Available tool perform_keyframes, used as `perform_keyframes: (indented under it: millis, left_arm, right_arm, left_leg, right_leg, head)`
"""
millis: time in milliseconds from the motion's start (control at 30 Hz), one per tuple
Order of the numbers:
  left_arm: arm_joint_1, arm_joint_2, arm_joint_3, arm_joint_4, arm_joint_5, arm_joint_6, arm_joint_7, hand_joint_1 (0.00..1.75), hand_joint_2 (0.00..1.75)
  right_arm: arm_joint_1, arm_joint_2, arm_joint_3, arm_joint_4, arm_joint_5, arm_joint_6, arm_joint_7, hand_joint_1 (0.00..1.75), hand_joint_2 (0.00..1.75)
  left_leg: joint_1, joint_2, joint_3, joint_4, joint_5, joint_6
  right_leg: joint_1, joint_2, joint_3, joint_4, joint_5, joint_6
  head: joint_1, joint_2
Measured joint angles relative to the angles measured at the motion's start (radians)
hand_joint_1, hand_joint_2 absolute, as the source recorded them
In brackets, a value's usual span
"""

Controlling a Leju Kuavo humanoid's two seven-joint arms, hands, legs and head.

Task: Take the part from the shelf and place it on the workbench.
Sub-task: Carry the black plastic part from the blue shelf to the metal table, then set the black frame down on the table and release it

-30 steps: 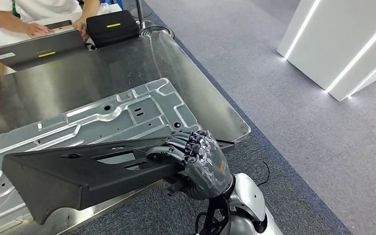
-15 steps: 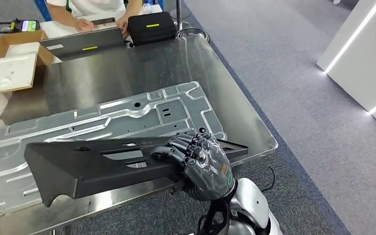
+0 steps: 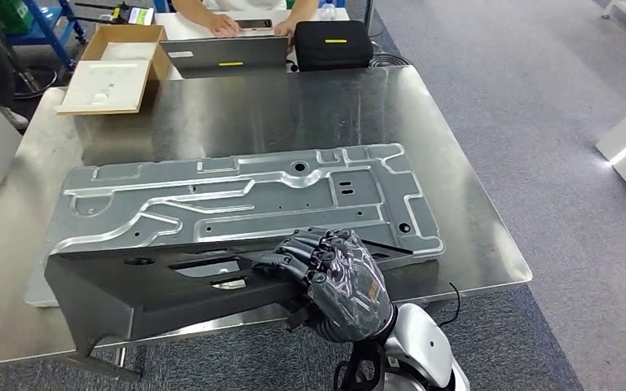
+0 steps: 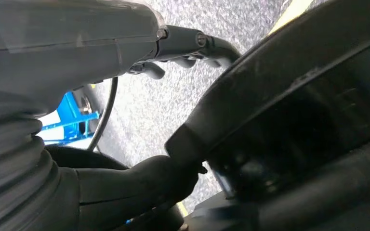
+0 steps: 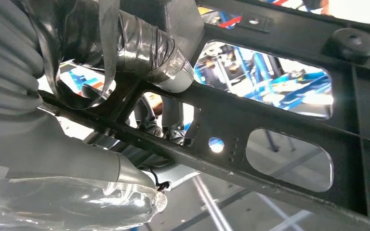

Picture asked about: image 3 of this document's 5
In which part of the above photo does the person's right hand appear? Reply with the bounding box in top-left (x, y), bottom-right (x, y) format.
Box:
top-left (207, 12), bottom-right (242, 39)

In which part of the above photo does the black round chair base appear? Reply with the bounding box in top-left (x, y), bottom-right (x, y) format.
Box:
top-left (12, 64), bottom-right (60, 100)

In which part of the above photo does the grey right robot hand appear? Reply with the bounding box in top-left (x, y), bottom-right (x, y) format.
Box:
top-left (252, 228), bottom-right (395, 345)

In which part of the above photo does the coiled black cable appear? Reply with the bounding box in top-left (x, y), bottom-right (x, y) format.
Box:
top-left (368, 51), bottom-right (412, 69)

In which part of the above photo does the person's hand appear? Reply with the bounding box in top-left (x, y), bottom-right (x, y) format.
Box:
top-left (207, 12), bottom-right (242, 39)
top-left (271, 18), bottom-right (298, 46)

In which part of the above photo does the person at desk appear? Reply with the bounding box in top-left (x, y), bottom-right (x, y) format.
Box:
top-left (170, 0), bottom-right (321, 46)

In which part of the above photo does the green box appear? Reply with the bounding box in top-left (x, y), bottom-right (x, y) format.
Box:
top-left (0, 0), bottom-right (34, 37)

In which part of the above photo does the black fabric bag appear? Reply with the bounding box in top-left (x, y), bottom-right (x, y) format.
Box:
top-left (293, 20), bottom-right (375, 72)

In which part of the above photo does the white desk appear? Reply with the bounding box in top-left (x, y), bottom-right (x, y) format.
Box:
top-left (152, 7), bottom-right (351, 74)

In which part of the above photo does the handheld controller with screen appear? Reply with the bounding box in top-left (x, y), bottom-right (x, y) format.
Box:
top-left (72, 1), bottom-right (156, 27)

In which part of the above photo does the thin black wire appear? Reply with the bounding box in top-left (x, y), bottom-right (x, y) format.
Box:
top-left (437, 282), bottom-right (462, 330)

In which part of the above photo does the blue metal stand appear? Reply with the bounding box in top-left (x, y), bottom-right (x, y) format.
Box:
top-left (3, 0), bottom-right (88, 69)

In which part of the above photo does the grey stamped sheet metal panel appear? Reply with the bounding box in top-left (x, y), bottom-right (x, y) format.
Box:
top-left (24, 143), bottom-right (447, 310)

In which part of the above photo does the grey laptop computer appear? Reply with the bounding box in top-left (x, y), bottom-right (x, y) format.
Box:
top-left (159, 35), bottom-right (290, 81)

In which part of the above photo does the person's left hand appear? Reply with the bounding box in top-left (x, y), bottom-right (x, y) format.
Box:
top-left (271, 18), bottom-right (298, 46)

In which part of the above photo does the black plastic plate bracket part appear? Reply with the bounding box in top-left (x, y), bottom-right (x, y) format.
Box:
top-left (43, 237), bottom-right (415, 358)

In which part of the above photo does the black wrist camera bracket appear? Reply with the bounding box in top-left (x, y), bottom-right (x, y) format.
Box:
top-left (333, 338), bottom-right (396, 391)

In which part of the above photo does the brown cardboard box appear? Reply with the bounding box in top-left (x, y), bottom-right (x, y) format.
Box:
top-left (80, 24), bottom-right (173, 83)

